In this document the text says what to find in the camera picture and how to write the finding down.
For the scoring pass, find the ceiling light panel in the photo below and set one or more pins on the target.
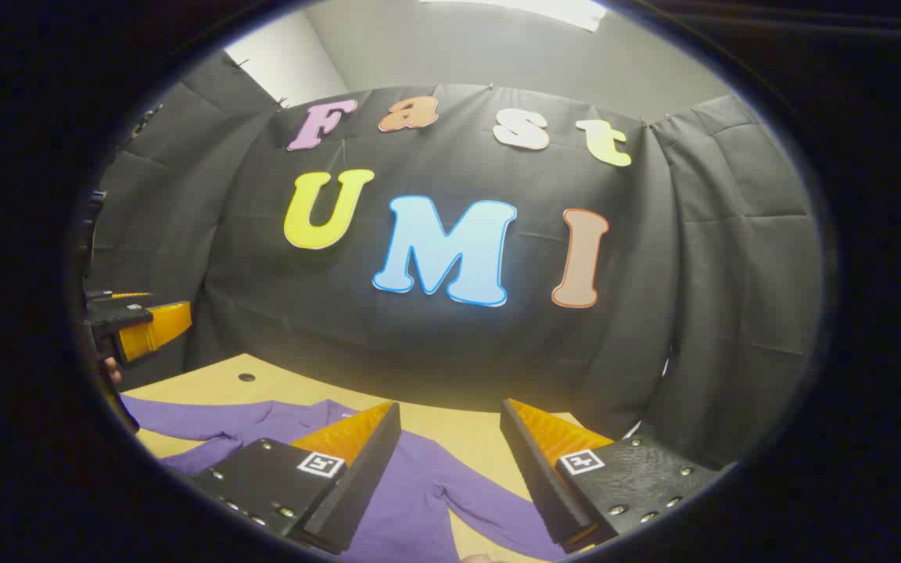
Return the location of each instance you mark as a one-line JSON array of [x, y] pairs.
[[529, 9]]

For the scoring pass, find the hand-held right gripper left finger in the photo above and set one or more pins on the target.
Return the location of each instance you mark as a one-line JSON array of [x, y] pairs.
[[364, 469]]

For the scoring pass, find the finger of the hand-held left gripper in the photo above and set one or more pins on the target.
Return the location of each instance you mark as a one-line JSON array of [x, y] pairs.
[[145, 328], [126, 295]]

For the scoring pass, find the purple knit cardigan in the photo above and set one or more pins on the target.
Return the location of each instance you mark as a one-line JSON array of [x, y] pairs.
[[419, 500]]

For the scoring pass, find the black backdrop cloth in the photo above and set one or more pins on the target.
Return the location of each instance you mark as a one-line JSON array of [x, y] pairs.
[[450, 344]]

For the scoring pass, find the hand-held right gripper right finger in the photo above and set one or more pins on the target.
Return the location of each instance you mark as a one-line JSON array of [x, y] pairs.
[[533, 469]]

